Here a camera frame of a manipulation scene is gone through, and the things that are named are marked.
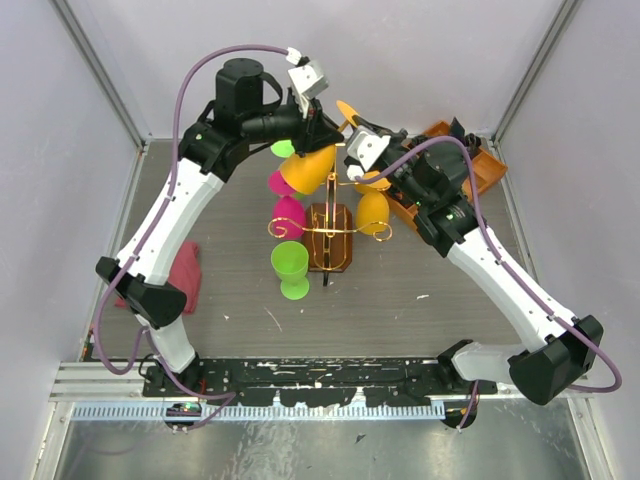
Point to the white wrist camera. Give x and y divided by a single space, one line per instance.
363 148
307 79

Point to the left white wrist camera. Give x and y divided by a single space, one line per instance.
307 79

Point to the green wine glass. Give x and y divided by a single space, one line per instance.
282 149
290 261

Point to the black mounting base plate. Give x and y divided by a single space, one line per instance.
324 382

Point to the pink wine glass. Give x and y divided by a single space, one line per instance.
288 214

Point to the green wine glass back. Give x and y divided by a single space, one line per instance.
282 149

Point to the gold wire glass rack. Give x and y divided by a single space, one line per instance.
330 225

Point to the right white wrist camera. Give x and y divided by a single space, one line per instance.
363 148

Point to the green wine glass front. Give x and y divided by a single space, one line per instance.
290 261

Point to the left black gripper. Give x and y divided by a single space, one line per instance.
317 130

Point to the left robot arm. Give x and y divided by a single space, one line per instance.
249 109

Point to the black folded item in tray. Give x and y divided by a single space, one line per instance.
469 140

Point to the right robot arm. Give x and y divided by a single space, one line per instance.
555 347

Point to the orange wine glass front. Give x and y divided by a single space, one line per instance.
305 172

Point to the wooden compartment tray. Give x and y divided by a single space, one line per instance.
488 172

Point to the red folded cloth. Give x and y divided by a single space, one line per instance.
190 280

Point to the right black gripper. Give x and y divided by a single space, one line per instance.
395 137

